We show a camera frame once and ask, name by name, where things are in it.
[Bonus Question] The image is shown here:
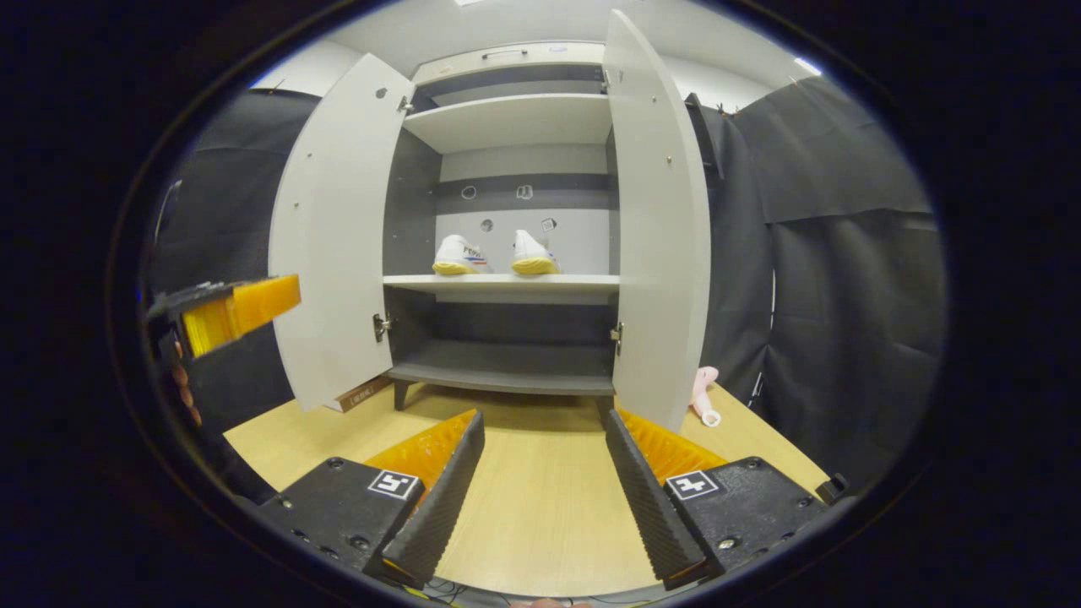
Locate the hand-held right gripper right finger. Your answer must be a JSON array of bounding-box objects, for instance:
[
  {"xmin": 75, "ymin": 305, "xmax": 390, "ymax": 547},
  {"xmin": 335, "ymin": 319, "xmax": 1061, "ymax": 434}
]
[{"xmin": 605, "ymin": 408, "xmax": 833, "ymax": 590}]

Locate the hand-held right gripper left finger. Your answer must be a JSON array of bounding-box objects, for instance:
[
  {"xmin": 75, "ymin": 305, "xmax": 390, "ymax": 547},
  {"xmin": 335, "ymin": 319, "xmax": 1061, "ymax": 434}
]
[{"xmin": 258, "ymin": 410, "xmax": 486, "ymax": 589}]

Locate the light grey cabinet door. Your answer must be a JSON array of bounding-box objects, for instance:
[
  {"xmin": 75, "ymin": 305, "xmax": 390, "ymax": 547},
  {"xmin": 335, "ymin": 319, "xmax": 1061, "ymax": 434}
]
[
  {"xmin": 269, "ymin": 53, "xmax": 416, "ymax": 413},
  {"xmin": 603, "ymin": 8, "xmax": 713, "ymax": 433}
]

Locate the grey shoe cabinet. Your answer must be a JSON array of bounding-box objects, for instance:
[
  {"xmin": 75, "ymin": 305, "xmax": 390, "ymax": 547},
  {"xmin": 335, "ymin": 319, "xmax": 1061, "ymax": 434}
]
[{"xmin": 269, "ymin": 8, "xmax": 714, "ymax": 433}]

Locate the white canvas shoe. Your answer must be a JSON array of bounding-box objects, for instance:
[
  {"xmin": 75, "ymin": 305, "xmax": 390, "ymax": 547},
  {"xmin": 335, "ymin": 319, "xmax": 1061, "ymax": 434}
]
[
  {"xmin": 432, "ymin": 235, "xmax": 491, "ymax": 276},
  {"xmin": 511, "ymin": 230, "xmax": 560, "ymax": 276}
]

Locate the white cabinet shelf board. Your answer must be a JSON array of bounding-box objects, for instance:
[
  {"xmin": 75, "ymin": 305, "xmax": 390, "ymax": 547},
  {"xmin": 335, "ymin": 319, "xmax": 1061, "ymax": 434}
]
[
  {"xmin": 403, "ymin": 93, "xmax": 613, "ymax": 155},
  {"xmin": 383, "ymin": 274, "xmax": 622, "ymax": 296}
]

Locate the green and pink plush toy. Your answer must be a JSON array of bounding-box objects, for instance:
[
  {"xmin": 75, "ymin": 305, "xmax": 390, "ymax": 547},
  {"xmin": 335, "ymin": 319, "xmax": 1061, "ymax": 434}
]
[{"xmin": 691, "ymin": 366, "xmax": 721, "ymax": 427}]

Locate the brown cover book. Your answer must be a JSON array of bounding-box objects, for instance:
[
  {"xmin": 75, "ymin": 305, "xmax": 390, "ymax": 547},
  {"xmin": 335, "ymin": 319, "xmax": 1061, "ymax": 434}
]
[{"xmin": 325, "ymin": 376, "xmax": 394, "ymax": 413}]

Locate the black backdrop cloth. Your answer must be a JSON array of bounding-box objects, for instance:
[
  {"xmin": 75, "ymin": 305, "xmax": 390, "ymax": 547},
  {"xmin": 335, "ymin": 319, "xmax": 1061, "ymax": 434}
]
[{"xmin": 139, "ymin": 76, "xmax": 947, "ymax": 499}]

